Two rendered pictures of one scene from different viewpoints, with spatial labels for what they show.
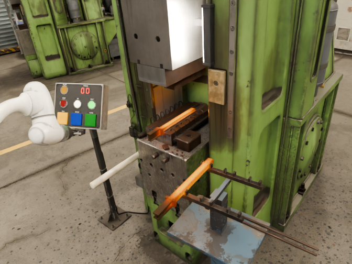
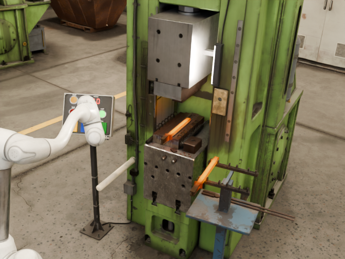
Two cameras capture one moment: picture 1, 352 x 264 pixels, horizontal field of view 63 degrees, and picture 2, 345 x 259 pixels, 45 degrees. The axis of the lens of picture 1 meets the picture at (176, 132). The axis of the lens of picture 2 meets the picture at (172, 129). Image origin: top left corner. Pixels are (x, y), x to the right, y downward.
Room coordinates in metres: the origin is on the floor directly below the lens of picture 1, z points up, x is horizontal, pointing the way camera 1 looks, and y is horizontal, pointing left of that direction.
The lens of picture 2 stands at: (-0.97, 0.73, 2.33)
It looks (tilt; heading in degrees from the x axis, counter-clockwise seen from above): 27 degrees down; 344
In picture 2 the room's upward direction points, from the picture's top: 3 degrees clockwise
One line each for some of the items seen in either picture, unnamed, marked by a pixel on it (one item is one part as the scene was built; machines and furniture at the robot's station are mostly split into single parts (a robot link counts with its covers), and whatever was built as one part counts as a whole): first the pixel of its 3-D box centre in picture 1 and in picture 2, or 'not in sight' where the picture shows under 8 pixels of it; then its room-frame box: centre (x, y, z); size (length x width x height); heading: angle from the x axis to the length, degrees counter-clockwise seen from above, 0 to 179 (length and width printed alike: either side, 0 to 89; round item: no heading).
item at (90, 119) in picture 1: (90, 120); (100, 127); (1.60, 0.52, 1.01); 0.07 x 0.05 x 0.07; 73
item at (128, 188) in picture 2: (142, 180); (130, 187); (1.76, 0.29, 0.36); 0.09 x 0.07 x 0.12; 48
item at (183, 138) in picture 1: (189, 140); (192, 144); (1.36, -0.07, 0.95); 0.12 x 0.08 x 0.06; 138
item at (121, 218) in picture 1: (113, 213); (96, 224); (1.75, 0.57, 0.05); 0.22 x 0.22 x 0.09; 48
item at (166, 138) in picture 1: (180, 120); (179, 128); (1.59, -0.04, 0.96); 0.42 x 0.20 x 0.09; 138
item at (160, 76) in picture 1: (176, 63); (181, 81); (1.59, -0.04, 1.32); 0.42 x 0.20 x 0.10; 138
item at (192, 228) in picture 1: (218, 229); (224, 210); (0.95, -0.16, 0.70); 0.40 x 0.30 x 0.02; 53
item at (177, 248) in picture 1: (194, 207); (181, 210); (1.56, -0.09, 0.23); 0.55 x 0.37 x 0.47; 138
